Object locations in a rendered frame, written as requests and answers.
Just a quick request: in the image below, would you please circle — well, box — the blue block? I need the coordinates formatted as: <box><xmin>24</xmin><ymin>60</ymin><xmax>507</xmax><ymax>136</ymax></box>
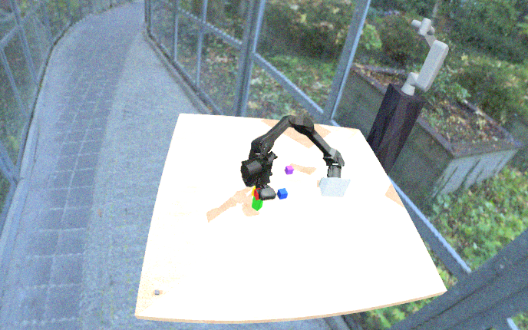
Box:
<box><xmin>277</xmin><ymin>188</ymin><xmax>289</xmax><ymax>200</ymax></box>

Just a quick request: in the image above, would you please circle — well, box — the green block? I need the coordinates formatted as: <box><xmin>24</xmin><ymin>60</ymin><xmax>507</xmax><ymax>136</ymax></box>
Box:
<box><xmin>252</xmin><ymin>197</ymin><xmax>263</xmax><ymax>206</ymax></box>
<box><xmin>251</xmin><ymin>203</ymin><xmax>263</xmax><ymax>211</ymax></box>

